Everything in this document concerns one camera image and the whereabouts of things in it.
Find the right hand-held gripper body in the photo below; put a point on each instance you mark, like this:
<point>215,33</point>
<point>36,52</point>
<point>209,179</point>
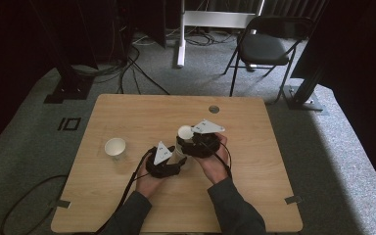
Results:
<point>205,145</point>

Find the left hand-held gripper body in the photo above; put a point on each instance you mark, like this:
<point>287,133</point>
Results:
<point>161,163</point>

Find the white paper cup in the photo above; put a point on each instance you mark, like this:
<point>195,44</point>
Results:
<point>115,147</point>
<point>176,156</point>
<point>186,132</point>

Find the person's right hand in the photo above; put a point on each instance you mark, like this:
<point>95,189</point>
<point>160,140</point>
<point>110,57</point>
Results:
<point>215,166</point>

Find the person's left hand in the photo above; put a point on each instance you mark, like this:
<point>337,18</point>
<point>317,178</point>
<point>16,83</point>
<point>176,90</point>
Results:
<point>148,184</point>

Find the grey tape piece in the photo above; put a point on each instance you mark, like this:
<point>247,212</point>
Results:
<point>62,203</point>
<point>293,199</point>

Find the black metal stand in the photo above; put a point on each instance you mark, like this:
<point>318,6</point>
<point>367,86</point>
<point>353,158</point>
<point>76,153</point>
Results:
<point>68,81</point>
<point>303,96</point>

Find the black folding chair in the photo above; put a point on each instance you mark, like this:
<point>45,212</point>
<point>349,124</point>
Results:
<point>264,49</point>

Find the dark curtain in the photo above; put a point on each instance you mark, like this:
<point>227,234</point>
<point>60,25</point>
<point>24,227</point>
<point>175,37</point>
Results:
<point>362,65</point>

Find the white desk frame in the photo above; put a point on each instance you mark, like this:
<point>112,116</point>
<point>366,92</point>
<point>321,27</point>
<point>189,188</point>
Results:
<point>209,19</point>

